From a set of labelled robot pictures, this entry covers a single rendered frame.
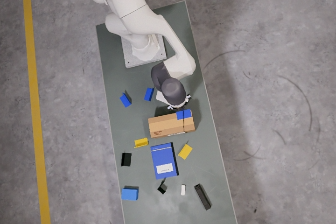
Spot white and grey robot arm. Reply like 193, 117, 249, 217
94, 0, 196, 107

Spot blue rectangular block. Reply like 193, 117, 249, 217
121, 188, 139, 201

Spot blue notebook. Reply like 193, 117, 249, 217
151, 143, 179, 179

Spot brown cardboard box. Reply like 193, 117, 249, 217
148, 110, 196, 139

